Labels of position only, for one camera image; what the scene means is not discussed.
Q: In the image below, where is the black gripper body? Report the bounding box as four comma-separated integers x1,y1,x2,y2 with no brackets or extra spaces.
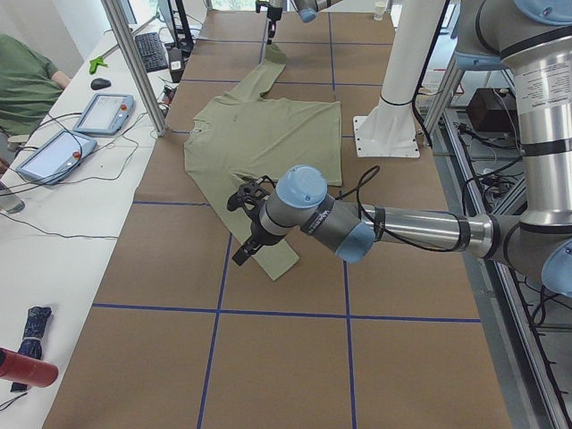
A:
227,178,280,247
265,4,282,31

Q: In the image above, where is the olive green long-sleeve shirt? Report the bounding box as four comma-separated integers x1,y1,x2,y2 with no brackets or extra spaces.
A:
183,44,344,282

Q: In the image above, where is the black power adapter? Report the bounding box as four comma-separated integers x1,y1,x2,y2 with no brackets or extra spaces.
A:
167,47,184,83

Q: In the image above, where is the paper cup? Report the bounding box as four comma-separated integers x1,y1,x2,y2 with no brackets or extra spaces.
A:
374,0,387,21

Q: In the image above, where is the black keyboard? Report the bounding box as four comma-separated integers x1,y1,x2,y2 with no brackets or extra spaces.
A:
134,32,169,72

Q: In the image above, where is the far teach pendant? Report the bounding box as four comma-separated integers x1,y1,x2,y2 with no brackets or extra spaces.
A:
73,93,135,137

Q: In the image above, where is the teach pendant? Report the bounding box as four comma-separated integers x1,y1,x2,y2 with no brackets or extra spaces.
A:
15,130,97,185
73,93,135,137

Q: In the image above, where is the green plastic clip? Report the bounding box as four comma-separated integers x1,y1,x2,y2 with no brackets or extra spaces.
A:
88,55,108,75

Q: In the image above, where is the black computer mouse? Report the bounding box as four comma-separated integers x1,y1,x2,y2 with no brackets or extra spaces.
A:
90,78,112,90

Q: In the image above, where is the near teach pendant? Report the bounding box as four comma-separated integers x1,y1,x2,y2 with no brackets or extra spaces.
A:
15,130,97,185

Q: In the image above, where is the folded dark blue umbrella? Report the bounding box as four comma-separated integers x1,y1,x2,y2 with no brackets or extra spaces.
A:
11,307,52,393

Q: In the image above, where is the person in green shirt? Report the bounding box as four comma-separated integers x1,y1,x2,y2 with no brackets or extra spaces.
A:
1,34,71,137

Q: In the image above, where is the red bottle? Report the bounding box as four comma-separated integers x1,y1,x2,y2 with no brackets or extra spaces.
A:
1,349,59,388

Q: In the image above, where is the aluminium frame post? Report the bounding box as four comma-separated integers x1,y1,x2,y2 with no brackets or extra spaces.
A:
101,0,167,137

